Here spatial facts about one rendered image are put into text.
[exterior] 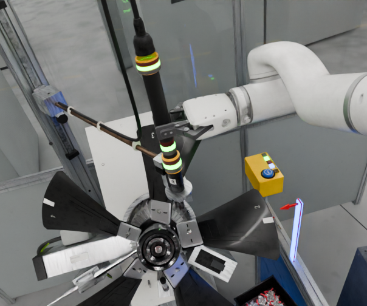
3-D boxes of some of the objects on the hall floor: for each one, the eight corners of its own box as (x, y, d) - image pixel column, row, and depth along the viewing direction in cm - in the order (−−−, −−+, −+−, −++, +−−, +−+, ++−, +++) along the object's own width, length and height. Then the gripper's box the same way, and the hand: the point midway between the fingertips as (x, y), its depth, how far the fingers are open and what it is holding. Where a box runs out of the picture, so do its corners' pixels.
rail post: (254, 284, 197) (253, 204, 147) (260, 282, 197) (262, 202, 147) (257, 290, 193) (257, 210, 144) (263, 288, 194) (265, 208, 144)
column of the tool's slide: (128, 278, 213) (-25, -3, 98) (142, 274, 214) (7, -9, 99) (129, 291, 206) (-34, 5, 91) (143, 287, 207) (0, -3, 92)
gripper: (222, 76, 72) (146, 95, 71) (250, 112, 59) (157, 135, 58) (225, 103, 77) (153, 121, 75) (250, 142, 64) (164, 165, 63)
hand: (163, 125), depth 67 cm, fingers closed on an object, 4 cm apart
